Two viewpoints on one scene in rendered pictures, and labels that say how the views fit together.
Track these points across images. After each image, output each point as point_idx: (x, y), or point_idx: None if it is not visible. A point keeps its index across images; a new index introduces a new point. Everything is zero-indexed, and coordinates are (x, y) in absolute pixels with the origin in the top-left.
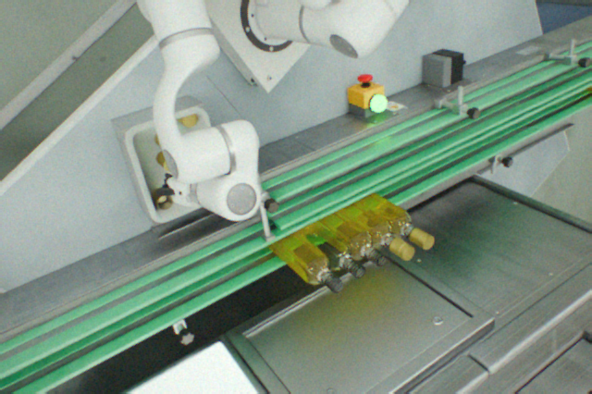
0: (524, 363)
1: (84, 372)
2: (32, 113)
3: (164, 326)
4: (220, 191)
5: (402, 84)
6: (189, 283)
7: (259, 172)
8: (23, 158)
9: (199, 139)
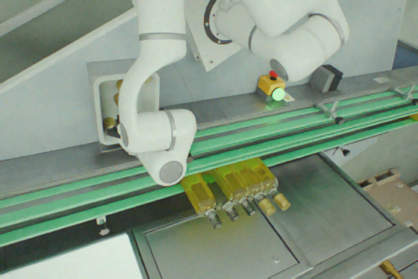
0: None
1: None
2: (34, 22)
3: (89, 218)
4: (157, 163)
5: (295, 81)
6: (115, 195)
7: None
8: (22, 51)
9: (151, 122)
